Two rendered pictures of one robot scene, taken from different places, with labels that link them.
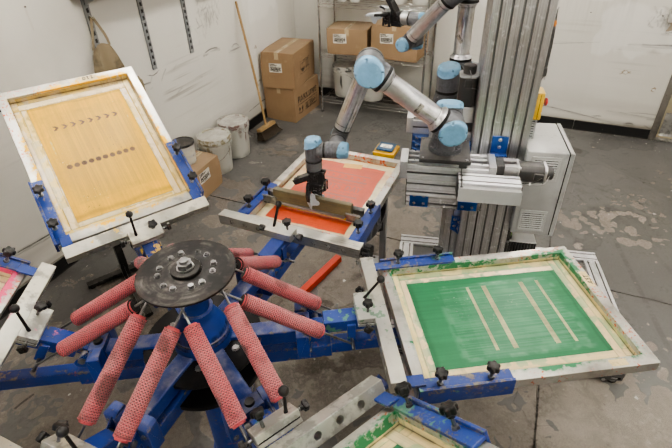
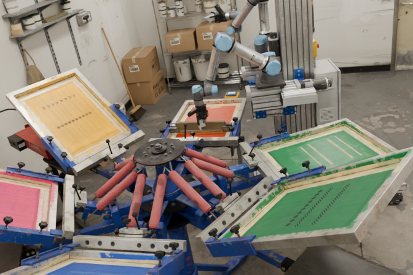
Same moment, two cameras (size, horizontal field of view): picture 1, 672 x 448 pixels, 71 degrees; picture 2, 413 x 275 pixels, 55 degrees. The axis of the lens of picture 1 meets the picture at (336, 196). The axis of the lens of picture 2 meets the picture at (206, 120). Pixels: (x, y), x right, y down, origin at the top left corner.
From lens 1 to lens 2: 1.08 m
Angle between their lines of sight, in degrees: 10
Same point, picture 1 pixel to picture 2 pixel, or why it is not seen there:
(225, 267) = (179, 145)
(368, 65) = (222, 38)
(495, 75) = (287, 35)
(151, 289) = (146, 160)
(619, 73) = (361, 32)
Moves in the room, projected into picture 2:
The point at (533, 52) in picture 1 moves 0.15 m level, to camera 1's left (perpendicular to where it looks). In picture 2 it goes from (305, 19) to (286, 23)
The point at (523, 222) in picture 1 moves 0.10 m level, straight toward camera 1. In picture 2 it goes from (322, 116) to (322, 122)
